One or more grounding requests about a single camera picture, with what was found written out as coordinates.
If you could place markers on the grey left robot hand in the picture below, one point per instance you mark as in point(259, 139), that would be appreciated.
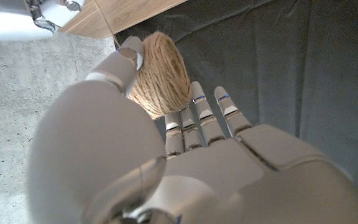
point(197, 180)

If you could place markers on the brown twine spool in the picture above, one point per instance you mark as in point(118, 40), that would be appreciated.
point(163, 77)

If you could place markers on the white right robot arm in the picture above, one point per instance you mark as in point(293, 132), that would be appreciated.
point(5, 25)

